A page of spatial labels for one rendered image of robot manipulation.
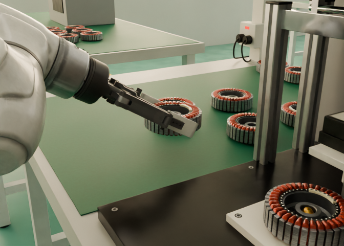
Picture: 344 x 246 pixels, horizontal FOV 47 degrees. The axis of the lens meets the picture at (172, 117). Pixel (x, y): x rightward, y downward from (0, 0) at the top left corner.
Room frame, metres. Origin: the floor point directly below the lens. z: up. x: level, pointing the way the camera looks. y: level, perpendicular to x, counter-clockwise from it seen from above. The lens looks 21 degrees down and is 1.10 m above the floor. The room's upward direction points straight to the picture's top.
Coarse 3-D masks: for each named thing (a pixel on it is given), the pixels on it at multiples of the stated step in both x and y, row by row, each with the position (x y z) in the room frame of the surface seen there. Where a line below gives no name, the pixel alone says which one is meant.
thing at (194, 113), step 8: (160, 104) 0.75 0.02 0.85; (168, 104) 0.75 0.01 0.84; (176, 104) 0.75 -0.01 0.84; (184, 104) 0.74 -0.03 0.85; (192, 104) 0.74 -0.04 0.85; (176, 112) 0.72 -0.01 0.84; (184, 112) 0.74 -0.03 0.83; (192, 112) 0.70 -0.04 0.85; (200, 112) 0.71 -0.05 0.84; (144, 120) 0.70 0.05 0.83; (192, 120) 0.67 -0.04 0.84; (200, 120) 0.70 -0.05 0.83; (152, 128) 0.67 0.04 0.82
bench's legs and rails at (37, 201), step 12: (24, 168) 1.12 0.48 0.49; (36, 180) 1.11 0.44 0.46; (36, 192) 1.11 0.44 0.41; (36, 204) 1.11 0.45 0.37; (36, 216) 1.10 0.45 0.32; (48, 216) 1.12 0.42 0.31; (36, 228) 1.10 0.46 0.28; (48, 228) 1.12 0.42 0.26; (36, 240) 1.10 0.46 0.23; (48, 240) 1.12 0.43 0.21; (60, 240) 1.14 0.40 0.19
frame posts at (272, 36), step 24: (264, 24) 0.65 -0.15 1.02; (264, 48) 0.65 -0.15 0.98; (312, 48) 0.69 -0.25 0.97; (264, 72) 0.65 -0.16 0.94; (312, 72) 0.68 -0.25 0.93; (264, 96) 0.65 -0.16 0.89; (312, 96) 0.68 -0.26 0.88; (264, 120) 0.63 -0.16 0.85; (312, 120) 0.69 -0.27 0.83; (264, 144) 0.63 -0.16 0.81; (312, 144) 0.69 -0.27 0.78
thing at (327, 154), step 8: (328, 120) 0.48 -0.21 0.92; (336, 120) 0.47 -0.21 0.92; (328, 128) 0.48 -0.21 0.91; (336, 128) 0.47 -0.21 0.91; (320, 136) 0.48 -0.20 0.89; (328, 136) 0.47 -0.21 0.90; (336, 136) 0.46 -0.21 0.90; (320, 144) 0.48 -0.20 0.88; (328, 144) 0.47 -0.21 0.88; (336, 144) 0.46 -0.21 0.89; (312, 152) 0.47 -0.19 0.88; (320, 152) 0.46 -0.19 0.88; (328, 152) 0.45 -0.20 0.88; (336, 152) 0.45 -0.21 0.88; (328, 160) 0.44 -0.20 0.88; (336, 160) 0.43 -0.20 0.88
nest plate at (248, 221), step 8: (264, 200) 0.50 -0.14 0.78; (248, 208) 0.48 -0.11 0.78; (256, 208) 0.48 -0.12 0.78; (232, 216) 0.46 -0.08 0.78; (240, 216) 0.46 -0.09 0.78; (248, 216) 0.46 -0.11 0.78; (256, 216) 0.46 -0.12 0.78; (232, 224) 0.45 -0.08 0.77; (240, 224) 0.44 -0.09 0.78; (248, 224) 0.44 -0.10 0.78; (256, 224) 0.44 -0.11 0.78; (264, 224) 0.44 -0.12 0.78; (240, 232) 0.43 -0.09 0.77; (248, 232) 0.42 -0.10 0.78; (256, 232) 0.42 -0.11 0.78; (264, 232) 0.42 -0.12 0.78; (256, 240) 0.41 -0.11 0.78; (264, 240) 0.41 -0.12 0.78; (272, 240) 0.41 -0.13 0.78; (280, 240) 0.41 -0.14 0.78
